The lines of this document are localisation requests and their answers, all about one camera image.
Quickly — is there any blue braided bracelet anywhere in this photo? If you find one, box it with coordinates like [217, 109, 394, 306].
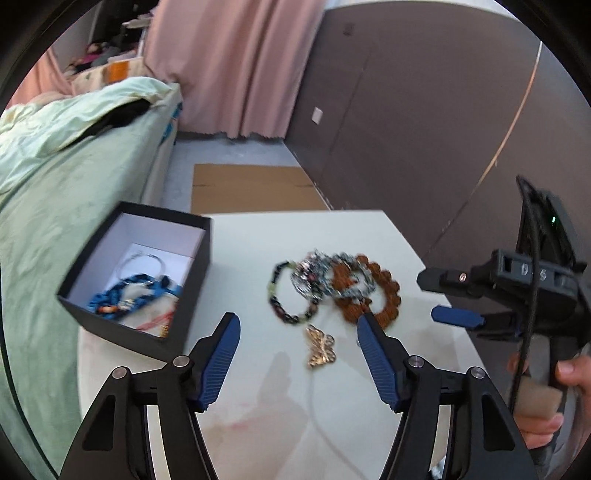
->
[88, 273, 184, 320]

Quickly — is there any silver and blue chain bracelet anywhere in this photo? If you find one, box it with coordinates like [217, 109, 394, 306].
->
[323, 251, 385, 305]

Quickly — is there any pink curtain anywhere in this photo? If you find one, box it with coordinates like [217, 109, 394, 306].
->
[141, 0, 331, 140]

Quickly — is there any gold butterfly pendant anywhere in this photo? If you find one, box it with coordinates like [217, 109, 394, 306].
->
[305, 324, 337, 369]

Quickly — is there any floral quilt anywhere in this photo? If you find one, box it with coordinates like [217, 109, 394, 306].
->
[71, 60, 154, 96]

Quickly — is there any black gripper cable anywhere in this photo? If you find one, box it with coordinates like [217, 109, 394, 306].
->
[508, 175, 544, 416]

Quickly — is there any ornate silver bracelet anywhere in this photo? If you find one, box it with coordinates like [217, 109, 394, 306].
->
[291, 249, 334, 302]

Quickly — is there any light green blanket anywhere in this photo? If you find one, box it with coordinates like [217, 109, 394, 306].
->
[0, 76, 183, 476]

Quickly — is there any white mattress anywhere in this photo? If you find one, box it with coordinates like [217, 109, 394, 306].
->
[140, 85, 184, 214]

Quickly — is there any pile of clothes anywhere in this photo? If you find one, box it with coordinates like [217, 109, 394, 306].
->
[68, 39, 145, 75]

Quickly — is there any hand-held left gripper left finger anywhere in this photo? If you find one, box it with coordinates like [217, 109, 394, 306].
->
[59, 312, 242, 480]

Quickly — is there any black box with white inside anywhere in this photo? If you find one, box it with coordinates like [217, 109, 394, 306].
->
[56, 200, 213, 363]

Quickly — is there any brown wooden bead bracelet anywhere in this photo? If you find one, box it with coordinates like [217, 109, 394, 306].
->
[330, 255, 402, 331]

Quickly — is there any person's right hand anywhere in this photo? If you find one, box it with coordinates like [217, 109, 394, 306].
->
[507, 353, 591, 450]

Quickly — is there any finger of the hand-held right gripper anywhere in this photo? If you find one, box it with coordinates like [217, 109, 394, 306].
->
[431, 305, 514, 341]
[417, 267, 496, 297]

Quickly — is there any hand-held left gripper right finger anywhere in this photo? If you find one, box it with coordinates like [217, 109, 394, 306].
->
[356, 312, 539, 480]

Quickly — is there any thin silver hoop bracelet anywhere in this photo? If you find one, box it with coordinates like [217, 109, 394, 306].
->
[117, 251, 166, 282]

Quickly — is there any red string bracelet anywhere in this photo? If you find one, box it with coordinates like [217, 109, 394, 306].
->
[136, 307, 179, 331]

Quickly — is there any dark and green bead bracelet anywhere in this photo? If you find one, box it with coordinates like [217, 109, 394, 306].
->
[267, 259, 320, 326]

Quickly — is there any black cloth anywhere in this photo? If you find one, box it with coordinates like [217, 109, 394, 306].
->
[88, 99, 151, 137]

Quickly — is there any flat brown cardboard sheet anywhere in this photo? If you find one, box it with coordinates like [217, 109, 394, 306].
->
[191, 164, 333, 216]

